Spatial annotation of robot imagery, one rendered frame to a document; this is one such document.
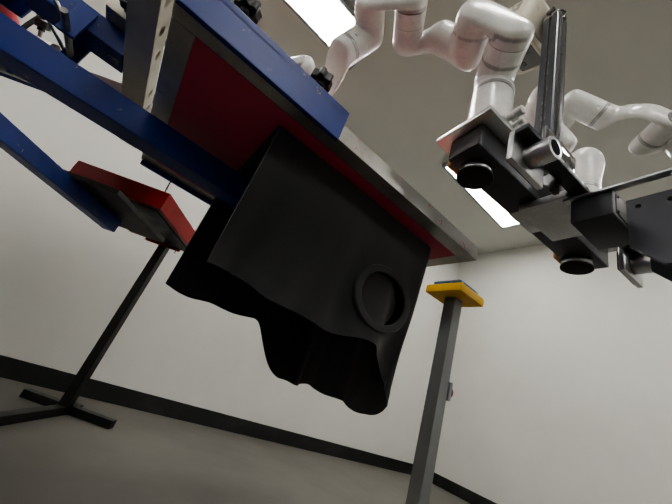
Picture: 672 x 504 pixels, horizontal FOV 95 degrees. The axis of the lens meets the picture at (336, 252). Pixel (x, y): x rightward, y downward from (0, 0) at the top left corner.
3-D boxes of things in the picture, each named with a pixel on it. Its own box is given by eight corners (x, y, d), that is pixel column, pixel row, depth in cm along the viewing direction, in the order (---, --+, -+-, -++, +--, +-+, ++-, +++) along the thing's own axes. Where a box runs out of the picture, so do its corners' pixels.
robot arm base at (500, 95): (542, 141, 65) (546, 92, 71) (507, 102, 60) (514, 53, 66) (476, 171, 78) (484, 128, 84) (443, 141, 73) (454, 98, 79)
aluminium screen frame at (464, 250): (340, 278, 126) (343, 270, 127) (476, 260, 79) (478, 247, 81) (140, 158, 89) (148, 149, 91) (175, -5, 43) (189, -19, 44)
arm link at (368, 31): (426, 46, 94) (436, -13, 81) (377, 80, 89) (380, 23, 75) (387, 26, 100) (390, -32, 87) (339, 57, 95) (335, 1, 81)
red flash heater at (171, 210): (128, 233, 196) (139, 218, 201) (196, 258, 196) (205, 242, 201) (63, 176, 140) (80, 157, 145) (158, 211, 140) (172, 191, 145)
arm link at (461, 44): (420, 37, 101) (431, -37, 84) (512, 95, 86) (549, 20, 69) (386, 55, 98) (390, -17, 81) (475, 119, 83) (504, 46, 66)
